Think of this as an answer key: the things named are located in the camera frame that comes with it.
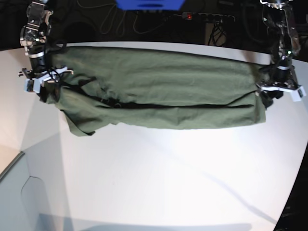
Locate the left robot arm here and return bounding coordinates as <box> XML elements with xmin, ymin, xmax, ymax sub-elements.
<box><xmin>242</xmin><ymin>0</ymin><xmax>306</xmax><ymax>109</ymax></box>

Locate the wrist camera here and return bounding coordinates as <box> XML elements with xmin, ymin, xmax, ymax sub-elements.
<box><xmin>24</xmin><ymin>78</ymin><xmax>41</xmax><ymax>94</ymax></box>
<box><xmin>290</xmin><ymin>86</ymin><xmax>307</xmax><ymax>102</ymax></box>

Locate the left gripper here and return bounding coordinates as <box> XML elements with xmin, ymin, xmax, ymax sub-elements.
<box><xmin>256</xmin><ymin>66</ymin><xmax>302</xmax><ymax>109</ymax></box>

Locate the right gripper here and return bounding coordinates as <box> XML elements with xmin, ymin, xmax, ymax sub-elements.
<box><xmin>18</xmin><ymin>56</ymin><xmax>74</xmax><ymax>103</ymax></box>

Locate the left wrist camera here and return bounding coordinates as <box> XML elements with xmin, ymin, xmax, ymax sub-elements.
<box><xmin>290</xmin><ymin>86</ymin><xmax>307</xmax><ymax>102</ymax></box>

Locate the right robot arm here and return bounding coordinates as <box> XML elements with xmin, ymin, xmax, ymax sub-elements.
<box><xmin>18</xmin><ymin>0</ymin><xmax>74</xmax><ymax>102</ymax></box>

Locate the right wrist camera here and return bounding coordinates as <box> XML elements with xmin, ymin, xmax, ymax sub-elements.
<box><xmin>24</xmin><ymin>78</ymin><xmax>41</xmax><ymax>94</ymax></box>

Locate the blue box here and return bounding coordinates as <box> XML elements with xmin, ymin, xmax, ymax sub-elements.
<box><xmin>116</xmin><ymin>0</ymin><xmax>185</xmax><ymax>11</ymax></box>

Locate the green t-shirt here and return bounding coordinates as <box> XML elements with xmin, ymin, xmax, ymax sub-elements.
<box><xmin>47</xmin><ymin>47</ymin><xmax>266</xmax><ymax>136</ymax></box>

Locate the black power strip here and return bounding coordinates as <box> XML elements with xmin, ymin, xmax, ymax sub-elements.
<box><xmin>181</xmin><ymin>12</ymin><xmax>236</xmax><ymax>23</ymax></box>

